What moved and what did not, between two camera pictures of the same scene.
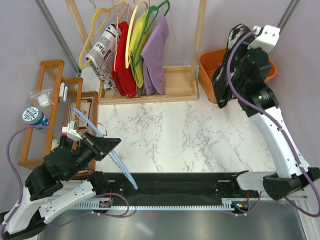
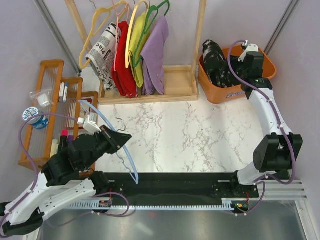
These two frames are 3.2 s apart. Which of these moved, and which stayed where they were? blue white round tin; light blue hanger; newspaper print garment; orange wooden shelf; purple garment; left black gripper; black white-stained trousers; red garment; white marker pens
Moved: light blue hanger; black white-stained trousers; left black gripper
Stayed: red garment; white marker pens; purple garment; newspaper print garment; blue white round tin; orange wooden shelf
